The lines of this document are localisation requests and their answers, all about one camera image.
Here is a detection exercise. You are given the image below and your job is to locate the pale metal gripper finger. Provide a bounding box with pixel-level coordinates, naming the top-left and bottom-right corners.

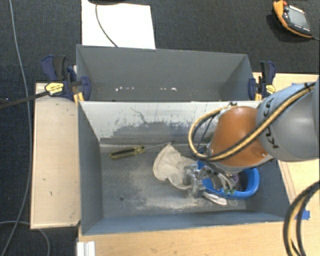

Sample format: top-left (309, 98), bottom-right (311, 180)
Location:
top-left (183, 164), bottom-right (201, 186)
top-left (190, 179), bottom-right (209, 199)

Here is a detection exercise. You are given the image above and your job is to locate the white cloth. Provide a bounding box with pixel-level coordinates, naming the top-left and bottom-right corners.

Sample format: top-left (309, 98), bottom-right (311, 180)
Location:
top-left (152, 145), bottom-right (229, 207)

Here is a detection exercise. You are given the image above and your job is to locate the blue plastic cup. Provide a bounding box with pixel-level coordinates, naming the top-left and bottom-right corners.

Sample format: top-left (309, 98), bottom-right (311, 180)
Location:
top-left (196, 159), bottom-right (261, 200)

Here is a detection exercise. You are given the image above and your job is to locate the grey metal bin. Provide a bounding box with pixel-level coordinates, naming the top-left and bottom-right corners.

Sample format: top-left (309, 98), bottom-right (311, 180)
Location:
top-left (75, 44), bottom-right (292, 236)

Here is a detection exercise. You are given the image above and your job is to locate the pale wood board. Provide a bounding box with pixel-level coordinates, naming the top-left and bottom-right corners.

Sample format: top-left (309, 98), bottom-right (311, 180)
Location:
top-left (29, 82), bottom-right (82, 230)

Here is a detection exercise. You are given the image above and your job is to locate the yellow-handled screwdriver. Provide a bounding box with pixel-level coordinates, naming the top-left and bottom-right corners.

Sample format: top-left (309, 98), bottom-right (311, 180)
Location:
top-left (109, 141), bottom-right (175, 161)

